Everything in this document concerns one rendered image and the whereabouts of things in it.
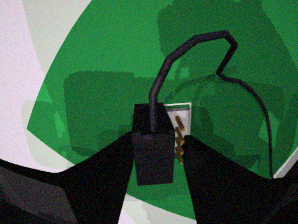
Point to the black plug with cable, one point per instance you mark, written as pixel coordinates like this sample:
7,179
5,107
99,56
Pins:
154,135

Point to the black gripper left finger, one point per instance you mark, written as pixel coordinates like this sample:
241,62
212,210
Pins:
91,192

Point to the dark grey square plate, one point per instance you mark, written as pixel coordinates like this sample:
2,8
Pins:
294,170

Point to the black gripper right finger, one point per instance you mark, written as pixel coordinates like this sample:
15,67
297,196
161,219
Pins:
223,192

